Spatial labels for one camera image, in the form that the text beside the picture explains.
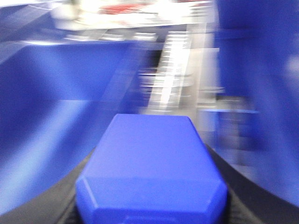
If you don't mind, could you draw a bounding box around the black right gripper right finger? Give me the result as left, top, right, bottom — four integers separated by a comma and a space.
207, 146, 299, 224

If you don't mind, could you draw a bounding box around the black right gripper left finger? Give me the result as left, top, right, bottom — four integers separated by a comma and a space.
0, 152, 93, 224

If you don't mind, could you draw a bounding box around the blue plastic bottle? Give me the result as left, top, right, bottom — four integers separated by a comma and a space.
76, 114, 227, 224

